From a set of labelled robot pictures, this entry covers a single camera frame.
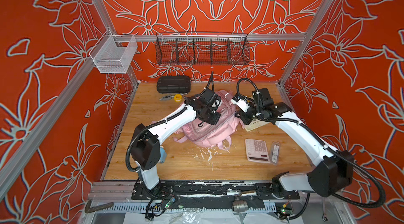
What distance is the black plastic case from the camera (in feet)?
3.68

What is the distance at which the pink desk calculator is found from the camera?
81 centimetres

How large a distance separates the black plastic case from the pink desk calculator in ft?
1.83
